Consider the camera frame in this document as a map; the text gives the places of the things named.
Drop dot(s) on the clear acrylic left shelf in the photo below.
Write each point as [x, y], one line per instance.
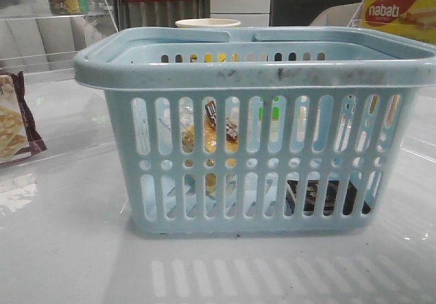
[42, 45]

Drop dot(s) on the paper cup behind basket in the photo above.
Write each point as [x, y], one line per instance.
[207, 23]

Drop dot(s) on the clear acrylic right shelf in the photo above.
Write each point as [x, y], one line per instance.
[404, 121]

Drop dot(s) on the brown cracker snack bag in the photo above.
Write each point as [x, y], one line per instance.
[19, 137]

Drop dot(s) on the yellow nabati wafer box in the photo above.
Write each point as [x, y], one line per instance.
[414, 19]

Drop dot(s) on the light blue plastic basket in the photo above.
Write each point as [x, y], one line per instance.
[297, 95]

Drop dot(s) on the clear acrylic shelf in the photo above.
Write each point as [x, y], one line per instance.
[404, 121]
[42, 45]

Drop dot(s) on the black tissue pack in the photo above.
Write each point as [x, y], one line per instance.
[311, 197]

